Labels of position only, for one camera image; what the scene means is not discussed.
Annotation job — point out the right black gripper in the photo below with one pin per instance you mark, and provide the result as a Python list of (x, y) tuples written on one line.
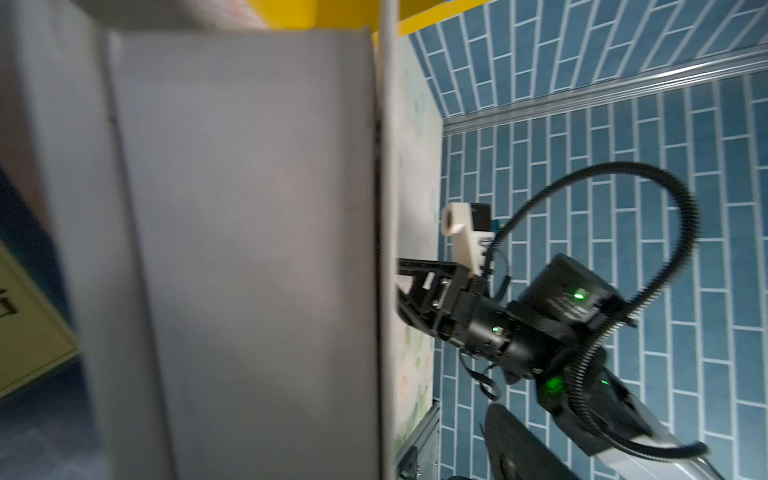
[(439, 303)]

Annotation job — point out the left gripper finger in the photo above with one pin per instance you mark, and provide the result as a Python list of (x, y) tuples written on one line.
[(516, 453)]

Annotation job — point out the white LOEWE book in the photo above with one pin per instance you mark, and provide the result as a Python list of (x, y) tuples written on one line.
[(226, 215)]

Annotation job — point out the navy blue book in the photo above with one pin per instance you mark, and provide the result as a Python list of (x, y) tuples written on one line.
[(48, 429)]

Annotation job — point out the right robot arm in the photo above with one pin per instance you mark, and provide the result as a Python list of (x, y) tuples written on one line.
[(554, 335)]

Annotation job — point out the yellow pink blue bookshelf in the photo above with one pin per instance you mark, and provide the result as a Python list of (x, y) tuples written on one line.
[(355, 14)]

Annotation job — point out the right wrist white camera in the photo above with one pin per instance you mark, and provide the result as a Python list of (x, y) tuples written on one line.
[(468, 227)]

